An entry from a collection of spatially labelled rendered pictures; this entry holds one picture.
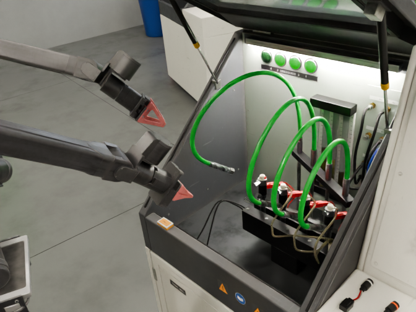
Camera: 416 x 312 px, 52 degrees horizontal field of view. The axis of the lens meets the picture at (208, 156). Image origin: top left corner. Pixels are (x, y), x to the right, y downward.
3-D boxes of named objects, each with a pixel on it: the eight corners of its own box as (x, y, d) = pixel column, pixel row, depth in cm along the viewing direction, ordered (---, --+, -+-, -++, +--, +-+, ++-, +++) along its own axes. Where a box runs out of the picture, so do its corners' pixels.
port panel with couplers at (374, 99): (352, 176, 139) (362, 87, 123) (358, 172, 141) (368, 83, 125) (391, 191, 131) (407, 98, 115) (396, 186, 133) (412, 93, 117)
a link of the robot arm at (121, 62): (90, 75, 125) (78, 69, 117) (112, 43, 124) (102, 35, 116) (121, 99, 124) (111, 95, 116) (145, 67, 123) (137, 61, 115)
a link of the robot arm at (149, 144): (96, 155, 96) (112, 177, 91) (125, 114, 94) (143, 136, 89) (134, 167, 106) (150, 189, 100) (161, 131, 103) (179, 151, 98)
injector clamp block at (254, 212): (243, 244, 148) (241, 209, 140) (261, 229, 153) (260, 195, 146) (330, 295, 126) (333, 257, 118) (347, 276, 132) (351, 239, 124)
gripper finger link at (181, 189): (202, 194, 109) (176, 182, 103) (187, 217, 110) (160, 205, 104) (190, 182, 114) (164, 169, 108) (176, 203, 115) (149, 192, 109)
